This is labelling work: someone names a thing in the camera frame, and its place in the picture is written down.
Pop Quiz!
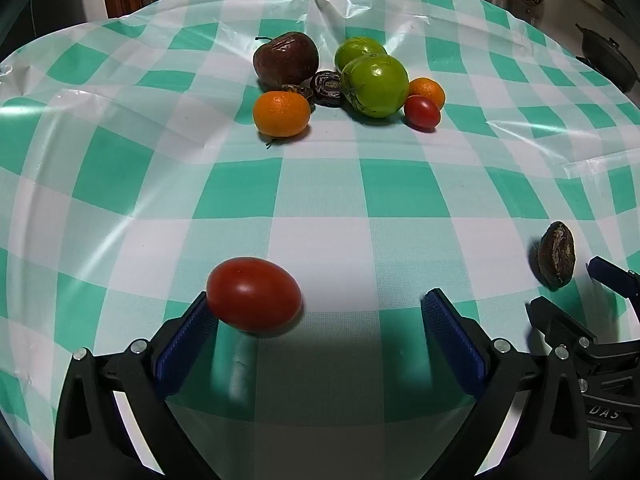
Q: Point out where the green white checkered tablecloth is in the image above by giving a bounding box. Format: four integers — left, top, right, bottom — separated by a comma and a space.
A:
0, 0, 640, 480

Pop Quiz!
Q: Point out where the small green tomato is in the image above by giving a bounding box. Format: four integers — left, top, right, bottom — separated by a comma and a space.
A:
334, 36, 388, 73

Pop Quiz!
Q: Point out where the round dark dried fruit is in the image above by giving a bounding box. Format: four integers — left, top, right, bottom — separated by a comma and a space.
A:
310, 71, 346, 108

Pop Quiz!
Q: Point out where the red plum tomato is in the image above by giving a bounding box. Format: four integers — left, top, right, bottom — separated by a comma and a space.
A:
403, 95, 442, 131
206, 257, 303, 333

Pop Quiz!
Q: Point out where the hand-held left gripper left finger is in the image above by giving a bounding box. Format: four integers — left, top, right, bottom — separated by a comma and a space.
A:
52, 290, 221, 480

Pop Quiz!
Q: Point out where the small orange mandarin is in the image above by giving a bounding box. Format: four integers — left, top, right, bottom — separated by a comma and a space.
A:
408, 77, 446, 110

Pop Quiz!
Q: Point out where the black cast iron pan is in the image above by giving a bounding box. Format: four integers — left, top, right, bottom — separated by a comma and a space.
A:
575, 22, 640, 93

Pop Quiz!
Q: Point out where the small wrinkled dried fruit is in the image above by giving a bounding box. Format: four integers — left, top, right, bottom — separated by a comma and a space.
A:
281, 83, 316, 112

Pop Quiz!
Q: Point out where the large orange mandarin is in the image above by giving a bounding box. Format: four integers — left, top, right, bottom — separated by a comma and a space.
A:
252, 91, 312, 148

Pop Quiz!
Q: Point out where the large green tomato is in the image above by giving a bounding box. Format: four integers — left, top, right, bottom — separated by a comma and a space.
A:
341, 54, 411, 120

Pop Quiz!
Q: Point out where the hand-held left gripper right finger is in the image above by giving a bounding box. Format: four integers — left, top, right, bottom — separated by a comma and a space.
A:
421, 288, 588, 480

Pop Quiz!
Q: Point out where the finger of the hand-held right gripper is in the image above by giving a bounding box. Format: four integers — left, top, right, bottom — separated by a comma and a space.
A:
526, 296, 601, 361
587, 256, 640, 311

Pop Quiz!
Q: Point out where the dark red apple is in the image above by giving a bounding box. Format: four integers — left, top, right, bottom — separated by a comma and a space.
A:
252, 31, 321, 92

